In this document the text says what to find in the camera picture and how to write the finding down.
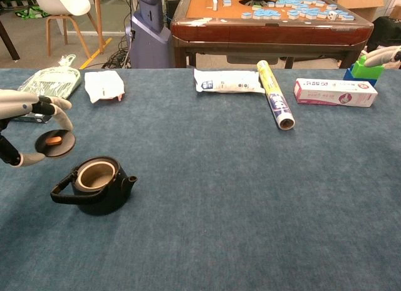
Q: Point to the blue felt table cover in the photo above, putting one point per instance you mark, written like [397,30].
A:
[219,194]

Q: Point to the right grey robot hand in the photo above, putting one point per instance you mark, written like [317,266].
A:
[380,57]

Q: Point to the white pink toothpaste box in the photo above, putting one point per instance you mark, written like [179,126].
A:
[332,94]

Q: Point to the black bag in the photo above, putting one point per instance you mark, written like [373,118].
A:
[385,31]

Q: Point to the white face mahjong tile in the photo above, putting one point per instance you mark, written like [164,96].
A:
[333,15]

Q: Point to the blue grey machine base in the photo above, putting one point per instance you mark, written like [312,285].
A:
[147,43]

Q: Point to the brown mahjong table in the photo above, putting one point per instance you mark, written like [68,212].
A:
[266,34]

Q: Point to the dark furniture leg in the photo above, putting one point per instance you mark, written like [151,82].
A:
[7,40]

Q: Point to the green toy building block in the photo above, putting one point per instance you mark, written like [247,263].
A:
[366,72]

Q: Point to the black lid orange knob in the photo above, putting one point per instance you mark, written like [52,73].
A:
[59,149]

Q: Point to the green bag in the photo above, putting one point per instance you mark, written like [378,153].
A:
[31,13]

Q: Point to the white chair wooden legs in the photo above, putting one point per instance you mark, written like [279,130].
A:
[59,3]

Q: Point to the black red flat box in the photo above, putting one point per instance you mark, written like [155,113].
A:
[34,118]

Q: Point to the white pouch blue print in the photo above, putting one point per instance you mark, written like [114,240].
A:
[225,83]

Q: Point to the cling film roll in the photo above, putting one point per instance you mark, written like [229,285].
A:
[275,97]

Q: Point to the cardboard box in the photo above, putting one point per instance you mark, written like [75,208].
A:
[360,3]

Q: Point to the blue toy building block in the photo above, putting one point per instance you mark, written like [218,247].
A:
[348,75]

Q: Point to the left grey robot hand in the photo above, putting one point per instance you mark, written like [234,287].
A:
[18,104]

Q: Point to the wooden pole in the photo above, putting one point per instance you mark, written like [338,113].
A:
[99,22]

